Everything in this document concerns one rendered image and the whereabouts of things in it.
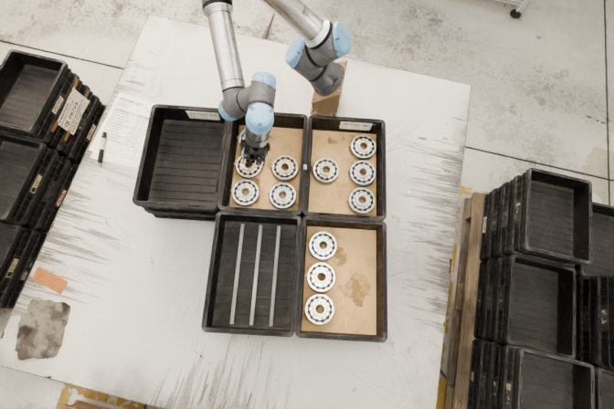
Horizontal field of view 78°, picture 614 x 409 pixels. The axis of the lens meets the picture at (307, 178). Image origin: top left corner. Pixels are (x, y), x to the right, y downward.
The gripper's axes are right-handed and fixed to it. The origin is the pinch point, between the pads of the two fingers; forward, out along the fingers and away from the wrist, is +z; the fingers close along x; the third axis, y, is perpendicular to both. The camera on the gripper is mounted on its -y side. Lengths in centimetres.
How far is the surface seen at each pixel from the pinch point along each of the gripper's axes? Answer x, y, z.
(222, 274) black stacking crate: -6.4, 41.3, 15.0
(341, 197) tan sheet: 35.1, 10.1, 8.4
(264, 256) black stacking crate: 7.9, 34.0, 12.8
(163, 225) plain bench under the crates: -33, 23, 32
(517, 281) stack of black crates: 132, 34, 39
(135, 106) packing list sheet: -54, -30, 35
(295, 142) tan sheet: 16.3, -11.7, 11.3
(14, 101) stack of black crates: -120, -40, 66
